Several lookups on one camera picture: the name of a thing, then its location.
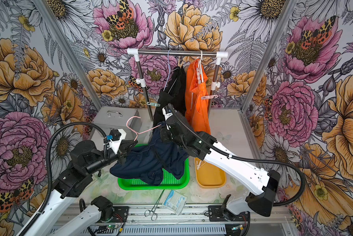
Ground green plastic basket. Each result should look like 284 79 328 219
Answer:
118 144 189 190

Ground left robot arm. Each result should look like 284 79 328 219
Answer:
19 140 138 236

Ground clothes rack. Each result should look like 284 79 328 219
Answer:
127 48 229 121

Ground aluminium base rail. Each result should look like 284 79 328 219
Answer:
79 204 298 236

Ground black shorts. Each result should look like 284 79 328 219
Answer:
153 66 186 126

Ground pink clothespin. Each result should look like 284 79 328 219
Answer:
201 94 218 100

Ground blue hanger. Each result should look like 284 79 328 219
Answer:
163 49 171 91

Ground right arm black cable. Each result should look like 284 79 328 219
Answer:
167 103 306 207

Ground yellow plastic tray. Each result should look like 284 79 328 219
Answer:
194 158 227 188

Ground orange shorts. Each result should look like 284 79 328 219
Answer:
185 59 211 134

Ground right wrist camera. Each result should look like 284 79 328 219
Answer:
162 105 177 124

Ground white hanger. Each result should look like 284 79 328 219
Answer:
197 50 204 84

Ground surgical mask packet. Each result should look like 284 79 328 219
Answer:
163 190 187 215

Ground white clothespin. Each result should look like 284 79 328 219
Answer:
196 161 202 170

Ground pink hanger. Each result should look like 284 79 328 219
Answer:
126 116 161 141

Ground navy blue shorts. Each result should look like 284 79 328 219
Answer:
110 122 188 186

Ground silver metal case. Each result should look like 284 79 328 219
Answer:
93 106 153 144

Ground metal surgical scissors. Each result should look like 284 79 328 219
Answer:
144 190 165 221

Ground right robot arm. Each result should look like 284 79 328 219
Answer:
165 113 280 221

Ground green clothespin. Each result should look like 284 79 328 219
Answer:
147 102 161 107

